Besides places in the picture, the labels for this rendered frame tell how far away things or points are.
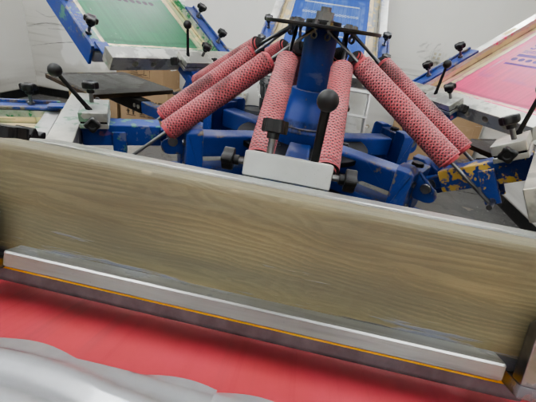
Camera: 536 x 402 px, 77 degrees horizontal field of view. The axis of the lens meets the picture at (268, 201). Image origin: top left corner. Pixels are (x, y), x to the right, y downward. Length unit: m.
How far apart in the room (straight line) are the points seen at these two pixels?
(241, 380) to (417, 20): 4.26
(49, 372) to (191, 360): 0.07
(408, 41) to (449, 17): 0.43
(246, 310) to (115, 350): 0.08
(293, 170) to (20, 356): 0.36
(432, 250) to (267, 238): 0.09
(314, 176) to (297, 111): 0.49
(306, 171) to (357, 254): 0.28
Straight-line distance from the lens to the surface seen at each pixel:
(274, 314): 0.20
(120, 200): 0.22
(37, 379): 0.21
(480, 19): 4.53
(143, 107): 1.59
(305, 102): 0.94
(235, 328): 0.23
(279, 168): 0.47
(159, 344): 0.23
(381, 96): 0.81
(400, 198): 0.84
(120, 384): 0.20
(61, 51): 5.48
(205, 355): 0.23
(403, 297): 0.22
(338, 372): 0.24
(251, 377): 0.22
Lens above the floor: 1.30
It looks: 28 degrees down
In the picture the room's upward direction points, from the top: 9 degrees clockwise
